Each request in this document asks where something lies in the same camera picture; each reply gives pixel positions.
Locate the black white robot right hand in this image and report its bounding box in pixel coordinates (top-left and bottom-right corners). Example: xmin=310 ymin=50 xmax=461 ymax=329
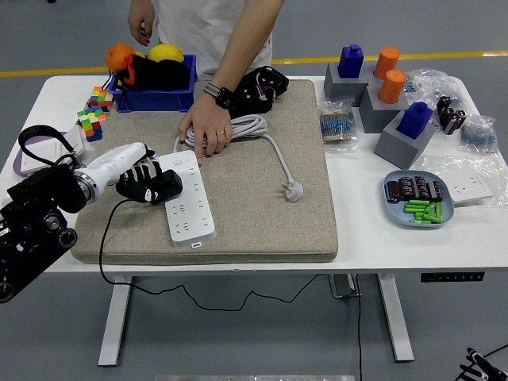
xmin=456 ymin=347 xmax=508 ymax=381

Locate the person's right hand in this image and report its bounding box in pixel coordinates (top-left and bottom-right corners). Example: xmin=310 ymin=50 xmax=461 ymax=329
xmin=127 ymin=0 xmax=156 ymax=48

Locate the person's left hand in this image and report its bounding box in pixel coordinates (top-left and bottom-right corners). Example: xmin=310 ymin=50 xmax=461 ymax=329
xmin=177 ymin=93 xmax=235 ymax=166

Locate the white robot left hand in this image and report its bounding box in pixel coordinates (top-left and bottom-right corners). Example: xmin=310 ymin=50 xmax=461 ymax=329
xmin=87 ymin=141 xmax=164 ymax=206

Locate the grey power strip cord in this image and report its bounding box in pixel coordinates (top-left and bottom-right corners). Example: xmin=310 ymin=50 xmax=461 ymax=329
xmin=173 ymin=114 xmax=306 ymax=204

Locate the black plug adapter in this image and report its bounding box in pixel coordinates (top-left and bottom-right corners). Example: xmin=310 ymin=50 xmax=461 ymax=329
xmin=150 ymin=169 xmax=184 ymax=206

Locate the thin black adapter cord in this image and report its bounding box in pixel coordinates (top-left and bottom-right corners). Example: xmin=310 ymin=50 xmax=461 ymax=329
xmin=98 ymin=198 xmax=321 ymax=313

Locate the white power strip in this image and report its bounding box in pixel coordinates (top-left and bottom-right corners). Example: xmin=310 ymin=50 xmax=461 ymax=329
xmin=158 ymin=149 xmax=217 ymax=249

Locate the black wristwatch grey band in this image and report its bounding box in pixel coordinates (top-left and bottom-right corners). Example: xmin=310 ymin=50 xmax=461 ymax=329
xmin=202 ymin=82 xmax=238 ymax=110

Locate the yellow lemon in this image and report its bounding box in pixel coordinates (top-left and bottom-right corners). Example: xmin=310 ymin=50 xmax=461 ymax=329
xmin=148 ymin=42 xmax=186 ymax=64

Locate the orange fruit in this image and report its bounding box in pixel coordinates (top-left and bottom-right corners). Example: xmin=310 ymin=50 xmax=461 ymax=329
xmin=105 ymin=42 xmax=137 ymax=74

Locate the twisted colourful puzzle cube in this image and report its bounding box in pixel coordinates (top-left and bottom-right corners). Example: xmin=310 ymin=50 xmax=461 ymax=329
xmin=76 ymin=105 xmax=109 ymax=143

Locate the black pouch with red trim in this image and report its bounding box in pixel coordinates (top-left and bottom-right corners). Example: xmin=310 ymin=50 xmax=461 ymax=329
xmin=101 ymin=53 xmax=160 ymax=93

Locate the blue plastic bin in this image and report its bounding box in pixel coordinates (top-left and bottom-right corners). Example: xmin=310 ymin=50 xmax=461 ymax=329
xmin=106 ymin=54 xmax=198 ymax=114

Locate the plain black cloth pouch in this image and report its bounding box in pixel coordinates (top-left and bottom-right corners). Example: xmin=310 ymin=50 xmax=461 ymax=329
xmin=153 ymin=58 xmax=192 ymax=92

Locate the small colourful puzzle cube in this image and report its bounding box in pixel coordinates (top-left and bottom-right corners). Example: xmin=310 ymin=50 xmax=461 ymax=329
xmin=89 ymin=86 xmax=115 ymax=113

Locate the black table control panel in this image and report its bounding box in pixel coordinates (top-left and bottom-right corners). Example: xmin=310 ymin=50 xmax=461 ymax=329
xmin=420 ymin=271 xmax=486 ymax=283

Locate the white table leg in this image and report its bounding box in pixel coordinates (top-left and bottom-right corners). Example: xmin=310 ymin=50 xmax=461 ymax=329
xmin=375 ymin=272 xmax=416 ymax=363
xmin=98 ymin=275 xmax=134 ymax=367

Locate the beige fabric mat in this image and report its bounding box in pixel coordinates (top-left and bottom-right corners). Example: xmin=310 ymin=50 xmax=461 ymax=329
xmin=70 ymin=78 xmax=340 ymax=266

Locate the clear bag of resistors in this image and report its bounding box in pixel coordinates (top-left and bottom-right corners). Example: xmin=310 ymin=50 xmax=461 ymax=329
xmin=318 ymin=98 xmax=360 ymax=154

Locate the grey block holder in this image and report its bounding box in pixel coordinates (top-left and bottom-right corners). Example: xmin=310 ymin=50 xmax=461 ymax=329
xmin=358 ymin=85 xmax=410 ymax=134
xmin=323 ymin=61 xmax=378 ymax=107
xmin=373 ymin=110 xmax=437 ymax=171

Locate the blue square peg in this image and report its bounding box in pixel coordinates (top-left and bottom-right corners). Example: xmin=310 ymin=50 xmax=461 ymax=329
xmin=396 ymin=101 xmax=433 ymax=140
xmin=337 ymin=43 xmax=365 ymax=79

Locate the blue-grey plate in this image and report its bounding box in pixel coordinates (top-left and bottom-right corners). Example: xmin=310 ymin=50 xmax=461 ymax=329
xmin=382 ymin=169 xmax=456 ymax=230

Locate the orange cylinder peg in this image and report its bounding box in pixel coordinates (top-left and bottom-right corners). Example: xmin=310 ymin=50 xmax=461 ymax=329
xmin=377 ymin=69 xmax=408 ymax=106
xmin=373 ymin=46 xmax=400 ymax=81

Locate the large clear plastic bag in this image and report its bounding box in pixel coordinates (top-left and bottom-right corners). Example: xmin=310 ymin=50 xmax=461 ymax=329
xmin=420 ymin=152 xmax=508 ymax=210

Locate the clear bag of blue parts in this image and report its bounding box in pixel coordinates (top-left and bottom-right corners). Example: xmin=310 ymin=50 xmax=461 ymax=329
xmin=403 ymin=67 xmax=465 ymax=112
xmin=459 ymin=114 xmax=499 ymax=155

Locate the bag of black capacitors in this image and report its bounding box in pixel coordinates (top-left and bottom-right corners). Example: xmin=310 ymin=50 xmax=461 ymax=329
xmin=435 ymin=94 xmax=469 ymax=137

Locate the white wall switch panel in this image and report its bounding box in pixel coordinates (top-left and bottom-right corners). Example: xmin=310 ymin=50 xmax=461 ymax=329
xmin=19 ymin=137 xmax=64 ymax=175
xmin=61 ymin=125 xmax=85 ymax=156

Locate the black device with coloured wires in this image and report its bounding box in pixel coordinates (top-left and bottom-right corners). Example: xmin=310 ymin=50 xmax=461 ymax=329
xmin=228 ymin=65 xmax=290 ymax=119

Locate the black hanging cable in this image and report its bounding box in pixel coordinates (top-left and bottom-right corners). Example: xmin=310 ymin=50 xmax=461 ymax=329
xmin=354 ymin=273 xmax=364 ymax=381

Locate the metal bracket under table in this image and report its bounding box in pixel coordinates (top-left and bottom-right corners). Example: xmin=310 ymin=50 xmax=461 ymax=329
xmin=328 ymin=273 xmax=363 ymax=299

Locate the white wall socket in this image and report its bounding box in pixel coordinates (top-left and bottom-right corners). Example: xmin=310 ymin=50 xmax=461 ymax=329
xmin=446 ymin=173 xmax=495 ymax=206

